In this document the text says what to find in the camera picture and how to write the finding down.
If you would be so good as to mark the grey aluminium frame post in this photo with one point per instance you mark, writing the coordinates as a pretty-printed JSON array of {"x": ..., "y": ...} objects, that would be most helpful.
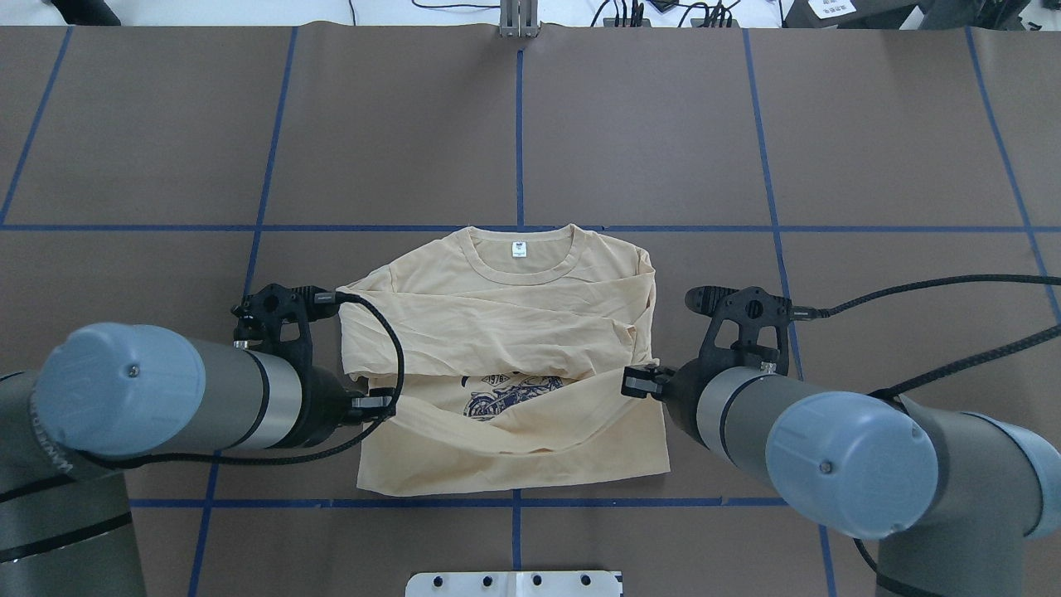
[{"x": 519, "y": 19}]

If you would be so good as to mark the beige long-sleeve printed shirt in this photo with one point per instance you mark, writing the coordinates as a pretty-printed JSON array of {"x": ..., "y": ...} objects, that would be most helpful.
[{"x": 515, "y": 347}]

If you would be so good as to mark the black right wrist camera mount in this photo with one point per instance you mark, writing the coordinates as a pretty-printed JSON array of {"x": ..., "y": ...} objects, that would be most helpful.
[{"x": 762, "y": 320}]

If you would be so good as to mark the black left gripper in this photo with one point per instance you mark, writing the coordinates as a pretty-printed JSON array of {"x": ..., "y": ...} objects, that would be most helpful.
[{"x": 324, "y": 399}]

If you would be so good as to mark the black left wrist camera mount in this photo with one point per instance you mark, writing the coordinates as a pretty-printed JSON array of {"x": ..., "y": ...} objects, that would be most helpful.
[{"x": 277, "y": 321}]

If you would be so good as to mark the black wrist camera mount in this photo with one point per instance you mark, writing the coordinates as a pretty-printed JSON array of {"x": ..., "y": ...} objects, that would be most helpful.
[
  {"x": 762, "y": 320},
  {"x": 277, "y": 321}
]

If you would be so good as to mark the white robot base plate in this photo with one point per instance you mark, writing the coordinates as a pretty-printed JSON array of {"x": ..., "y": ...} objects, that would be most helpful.
[{"x": 518, "y": 583}]

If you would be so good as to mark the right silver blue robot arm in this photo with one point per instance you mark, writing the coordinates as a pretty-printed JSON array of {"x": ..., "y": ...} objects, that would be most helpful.
[{"x": 950, "y": 497}]

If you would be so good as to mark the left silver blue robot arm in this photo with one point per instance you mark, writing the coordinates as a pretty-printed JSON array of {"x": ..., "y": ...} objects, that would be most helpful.
[{"x": 114, "y": 397}]

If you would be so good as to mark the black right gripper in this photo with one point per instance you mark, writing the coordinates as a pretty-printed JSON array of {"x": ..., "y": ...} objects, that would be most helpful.
[{"x": 681, "y": 390}]

